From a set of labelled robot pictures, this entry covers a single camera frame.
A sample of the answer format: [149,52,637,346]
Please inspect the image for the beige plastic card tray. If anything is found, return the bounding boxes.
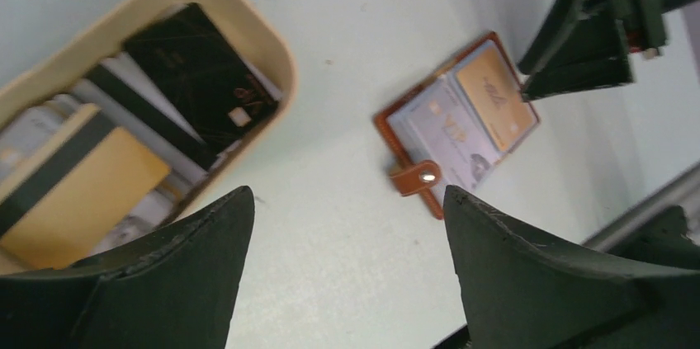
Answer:
[0,0,299,276]

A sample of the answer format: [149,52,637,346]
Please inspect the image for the silver VIP diamond card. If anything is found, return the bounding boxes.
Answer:
[402,77,500,191]

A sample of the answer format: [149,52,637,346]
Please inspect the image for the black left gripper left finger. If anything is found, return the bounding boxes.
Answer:
[1,186,255,348]

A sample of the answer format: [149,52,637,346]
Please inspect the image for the aluminium frame rail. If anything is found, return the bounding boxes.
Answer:
[583,163,699,252]

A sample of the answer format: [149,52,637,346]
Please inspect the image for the yellow card with black stripe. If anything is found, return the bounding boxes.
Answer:
[1,103,170,268]

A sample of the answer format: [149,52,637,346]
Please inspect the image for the orange VIP card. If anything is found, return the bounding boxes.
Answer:
[454,40,538,153]

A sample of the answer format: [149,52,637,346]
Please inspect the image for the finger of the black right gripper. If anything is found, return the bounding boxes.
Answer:
[518,0,608,75]
[519,24,634,101]

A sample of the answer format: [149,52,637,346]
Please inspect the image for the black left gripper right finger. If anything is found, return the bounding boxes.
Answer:
[443,186,699,348]

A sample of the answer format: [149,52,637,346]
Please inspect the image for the brown leather card holder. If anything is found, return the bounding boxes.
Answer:
[373,31,541,220]

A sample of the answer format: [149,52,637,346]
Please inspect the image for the black gold card in tray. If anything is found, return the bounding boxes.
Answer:
[123,3,278,153]

